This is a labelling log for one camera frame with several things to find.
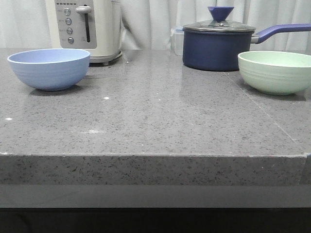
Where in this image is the blue bowl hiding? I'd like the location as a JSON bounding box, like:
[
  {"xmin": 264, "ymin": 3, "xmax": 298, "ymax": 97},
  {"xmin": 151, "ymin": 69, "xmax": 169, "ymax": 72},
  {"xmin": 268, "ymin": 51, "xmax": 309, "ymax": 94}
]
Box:
[{"xmin": 7, "ymin": 49, "xmax": 90, "ymax": 91}]

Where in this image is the green bowl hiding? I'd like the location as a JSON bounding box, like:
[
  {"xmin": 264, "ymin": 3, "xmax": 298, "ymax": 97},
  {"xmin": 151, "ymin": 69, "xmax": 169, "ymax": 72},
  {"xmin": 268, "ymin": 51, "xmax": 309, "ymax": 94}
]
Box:
[{"xmin": 238, "ymin": 51, "xmax": 311, "ymax": 95}]

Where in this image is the clear plastic container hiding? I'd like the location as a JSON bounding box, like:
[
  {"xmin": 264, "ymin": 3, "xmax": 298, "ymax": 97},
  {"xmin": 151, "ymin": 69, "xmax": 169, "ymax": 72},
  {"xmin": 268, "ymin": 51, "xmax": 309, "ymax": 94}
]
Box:
[{"xmin": 171, "ymin": 27, "xmax": 184, "ymax": 56}]

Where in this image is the dark blue saucepan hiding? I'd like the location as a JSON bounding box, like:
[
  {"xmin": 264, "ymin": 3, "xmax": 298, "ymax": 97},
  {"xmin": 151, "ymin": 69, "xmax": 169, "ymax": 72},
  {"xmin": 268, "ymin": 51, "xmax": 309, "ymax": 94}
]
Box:
[{"xmin": 183, "ymin": 23, "xmax": 311, "ymax": 71}]

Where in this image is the white curtain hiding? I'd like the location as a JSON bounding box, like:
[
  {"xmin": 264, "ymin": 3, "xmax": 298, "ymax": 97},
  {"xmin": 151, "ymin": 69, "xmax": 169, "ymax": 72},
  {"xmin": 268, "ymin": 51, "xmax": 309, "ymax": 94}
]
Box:
[{"xmin": 0, "ymin": 0, "xmax": 311, "ymax": 50}]

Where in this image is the cream toaster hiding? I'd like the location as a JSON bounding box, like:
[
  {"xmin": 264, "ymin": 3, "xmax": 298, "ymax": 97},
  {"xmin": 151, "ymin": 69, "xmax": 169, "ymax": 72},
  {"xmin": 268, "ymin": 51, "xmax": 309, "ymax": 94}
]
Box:
[{"xmin": 45, "ymin": 0, "xmax": 122, "ymax": 66}]

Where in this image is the glass pot lid blue knob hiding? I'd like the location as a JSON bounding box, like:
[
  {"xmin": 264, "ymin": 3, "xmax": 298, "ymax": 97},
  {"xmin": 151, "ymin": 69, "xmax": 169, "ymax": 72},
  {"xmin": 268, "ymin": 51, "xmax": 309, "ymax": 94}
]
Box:
[{"xmin": 183, "ymin": 6, "xmax": 256, "ymax": 33}]

